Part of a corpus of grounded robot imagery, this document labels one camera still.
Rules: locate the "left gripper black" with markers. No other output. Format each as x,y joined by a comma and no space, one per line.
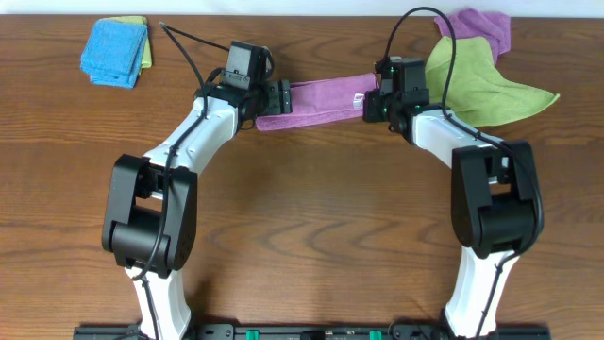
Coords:
283,97

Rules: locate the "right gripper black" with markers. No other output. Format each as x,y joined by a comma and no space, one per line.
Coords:
371,107

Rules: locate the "purple microfiber cloth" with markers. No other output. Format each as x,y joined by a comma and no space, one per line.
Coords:
322,101

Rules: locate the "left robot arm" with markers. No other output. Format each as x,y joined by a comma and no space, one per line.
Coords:
150,219

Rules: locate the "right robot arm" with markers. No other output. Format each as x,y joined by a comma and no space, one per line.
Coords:
496,207

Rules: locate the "green microfiber cloth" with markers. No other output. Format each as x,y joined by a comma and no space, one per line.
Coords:
478,94

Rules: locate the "crumpled purple cloth at back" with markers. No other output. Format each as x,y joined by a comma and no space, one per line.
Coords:
493,26

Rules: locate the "folded green cloth under blue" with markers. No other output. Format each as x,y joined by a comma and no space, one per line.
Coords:
146,61

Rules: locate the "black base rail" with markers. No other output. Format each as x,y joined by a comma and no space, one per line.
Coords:
230,332

